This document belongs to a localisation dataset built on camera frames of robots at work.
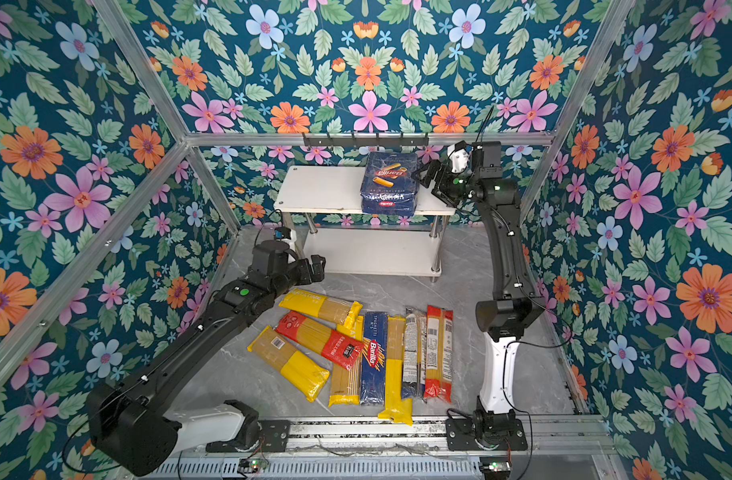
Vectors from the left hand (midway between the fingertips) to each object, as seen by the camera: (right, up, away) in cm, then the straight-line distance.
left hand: (314, 253), depth 77 cm
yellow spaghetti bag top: (-3, -16, +17) cm, 24 cm away
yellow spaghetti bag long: (+21, -40, -1) cm, 45 cm away
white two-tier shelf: (+3, +14, +2) cm, 14 cm away
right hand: (+29, +20, 0) cm, 35 cm away
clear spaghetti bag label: (+26, -32, +4) cm, 42 cm away
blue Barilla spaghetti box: (+16, -30, +7) cm, 35 cm away
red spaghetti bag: (+2, -26, +9) cm, 28 cm away
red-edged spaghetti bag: (+34, -29, +7) cm, 45 cm away
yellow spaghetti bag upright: (+8, -36, +3) cm, 37 cm away
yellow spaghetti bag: (-5, -33, +5) cm, 34 cm away
